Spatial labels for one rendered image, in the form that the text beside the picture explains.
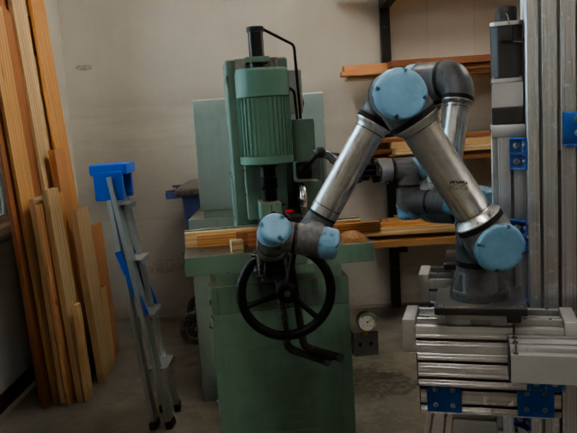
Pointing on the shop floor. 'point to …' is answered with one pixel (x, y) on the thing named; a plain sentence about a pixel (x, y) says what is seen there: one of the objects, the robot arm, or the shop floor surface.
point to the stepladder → (103, 179)
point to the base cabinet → (283, 375)
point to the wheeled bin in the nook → (188, 191)
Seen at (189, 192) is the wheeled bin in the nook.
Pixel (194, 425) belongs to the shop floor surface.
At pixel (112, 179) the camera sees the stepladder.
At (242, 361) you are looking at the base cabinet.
